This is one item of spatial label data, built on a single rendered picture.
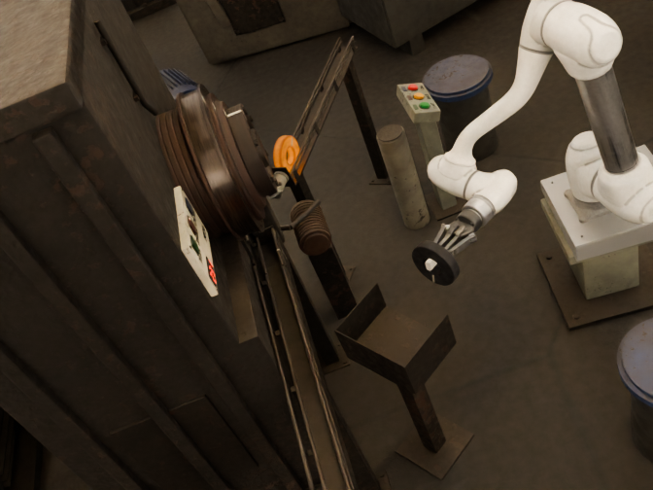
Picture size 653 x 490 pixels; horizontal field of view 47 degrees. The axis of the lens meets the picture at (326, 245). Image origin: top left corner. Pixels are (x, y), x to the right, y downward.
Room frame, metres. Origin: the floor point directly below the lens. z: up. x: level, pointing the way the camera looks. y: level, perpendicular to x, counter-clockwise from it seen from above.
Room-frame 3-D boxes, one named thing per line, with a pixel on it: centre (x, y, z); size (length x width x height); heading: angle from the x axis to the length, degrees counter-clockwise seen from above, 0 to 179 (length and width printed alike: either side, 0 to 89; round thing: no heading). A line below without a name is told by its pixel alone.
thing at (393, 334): (1.39, -0.08, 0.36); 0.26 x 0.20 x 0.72; 32
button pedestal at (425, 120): (2.52, -0.59, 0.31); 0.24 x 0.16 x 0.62; 177
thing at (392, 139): (2.49, -0.43, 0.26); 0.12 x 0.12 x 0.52
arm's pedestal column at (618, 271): (1.77, -0.93, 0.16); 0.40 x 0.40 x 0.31; 79
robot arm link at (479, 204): (1.66, -0.47, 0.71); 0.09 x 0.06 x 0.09; 32
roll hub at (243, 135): (1.88, 0.08, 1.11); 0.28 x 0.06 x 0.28; 177
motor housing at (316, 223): (2.20, 0.03, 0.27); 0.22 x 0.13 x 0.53; 177
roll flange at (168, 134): (1.88, 0.26, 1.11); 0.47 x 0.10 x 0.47; 177
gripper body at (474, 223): (1.62, -0.41, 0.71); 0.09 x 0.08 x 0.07; 122
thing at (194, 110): (1.88, 0.18, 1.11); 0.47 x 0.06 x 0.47; 177
